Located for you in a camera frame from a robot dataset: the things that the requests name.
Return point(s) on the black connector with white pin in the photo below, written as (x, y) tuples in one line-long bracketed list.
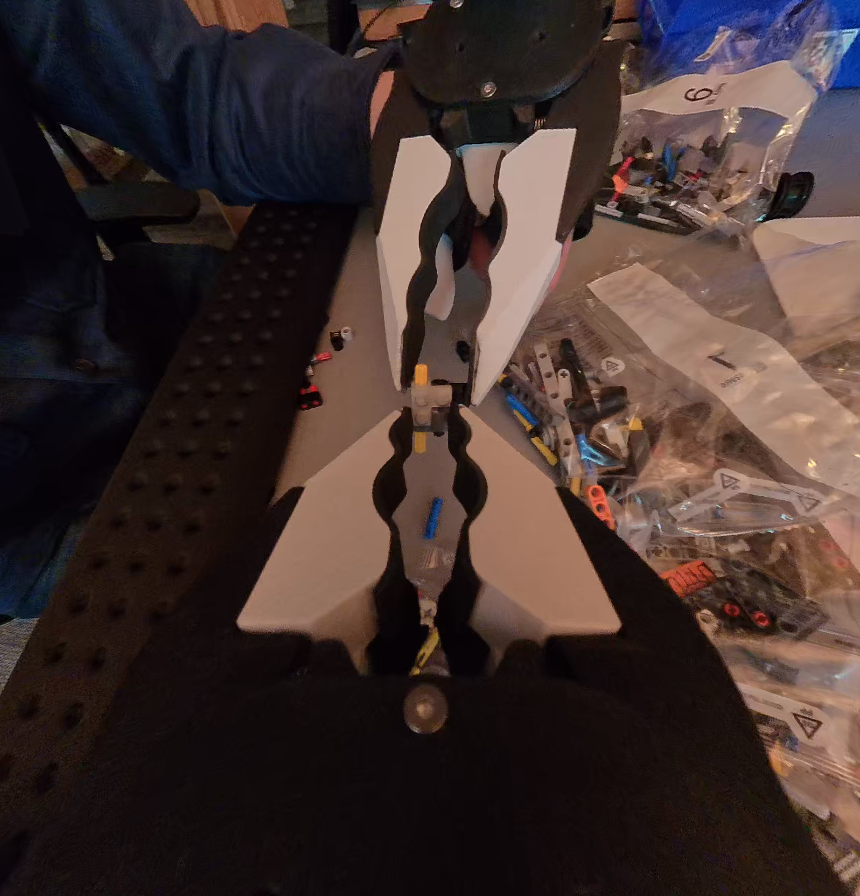
[(342, 338)]

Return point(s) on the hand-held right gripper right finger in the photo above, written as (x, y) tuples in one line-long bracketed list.
[(528, 560)]

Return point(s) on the pile of clear lego bags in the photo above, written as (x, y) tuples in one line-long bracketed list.
[(717, 392)]

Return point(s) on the small grey lego assembly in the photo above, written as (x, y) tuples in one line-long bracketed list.
[(426, 409)]

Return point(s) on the blue plastic bin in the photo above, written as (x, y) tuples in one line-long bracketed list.
[(850, 42)]

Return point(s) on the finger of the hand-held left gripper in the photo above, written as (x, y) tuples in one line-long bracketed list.
[(402, 210), (535, 210)]

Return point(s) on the blue lego pin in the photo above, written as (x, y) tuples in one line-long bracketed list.
[(433, 518)]

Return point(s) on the clear bag of mixed parts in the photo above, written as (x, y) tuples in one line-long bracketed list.
[(696, 168)]

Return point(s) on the black lego wheel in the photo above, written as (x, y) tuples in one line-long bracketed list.
[(794, 194)]

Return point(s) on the red lego pin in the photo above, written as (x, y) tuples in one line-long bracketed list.
[(319, 360)]

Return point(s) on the person's left hand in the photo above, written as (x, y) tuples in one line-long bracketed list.
[(480, 246)]

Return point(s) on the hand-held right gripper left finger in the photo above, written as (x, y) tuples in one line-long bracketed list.
[(318, 560)]

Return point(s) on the black perforated pad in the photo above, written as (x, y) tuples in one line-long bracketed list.
[(192, 434)]

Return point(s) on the orange lego beam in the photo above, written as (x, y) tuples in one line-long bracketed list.
[(601, 504)]

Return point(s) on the black lego piece, red pins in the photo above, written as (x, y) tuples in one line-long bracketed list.
[(307, 399)]

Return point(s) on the small empty zip bag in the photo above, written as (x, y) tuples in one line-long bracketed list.
[(433, 558)]

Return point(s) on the black office chair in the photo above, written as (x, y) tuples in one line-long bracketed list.
[(143, 204)]

